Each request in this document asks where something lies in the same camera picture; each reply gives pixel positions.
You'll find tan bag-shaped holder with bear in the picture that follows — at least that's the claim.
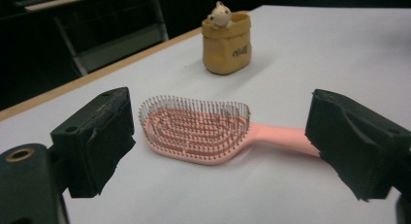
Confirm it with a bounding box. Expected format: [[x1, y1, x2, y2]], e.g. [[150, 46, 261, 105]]
[[201, 0, 253, 77]]

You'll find grey metal stand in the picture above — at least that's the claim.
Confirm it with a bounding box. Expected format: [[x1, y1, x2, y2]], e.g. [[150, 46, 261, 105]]
[[52, 0, 170, 78]]

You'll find light background desk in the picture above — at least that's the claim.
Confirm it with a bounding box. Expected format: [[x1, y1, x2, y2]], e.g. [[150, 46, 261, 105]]
[[23, 0, 112, 13]]

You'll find pink hairbrush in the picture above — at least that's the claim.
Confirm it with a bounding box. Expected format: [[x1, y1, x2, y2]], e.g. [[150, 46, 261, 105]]
[[139, 94, 322, 167]]

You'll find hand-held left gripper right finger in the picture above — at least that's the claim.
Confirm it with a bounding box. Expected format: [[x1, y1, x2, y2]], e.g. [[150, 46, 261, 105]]
[[304, 88, 411, 203]]

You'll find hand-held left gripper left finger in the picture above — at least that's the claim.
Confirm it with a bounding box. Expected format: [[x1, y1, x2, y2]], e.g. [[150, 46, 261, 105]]
[[50, 86, 137, 199]]

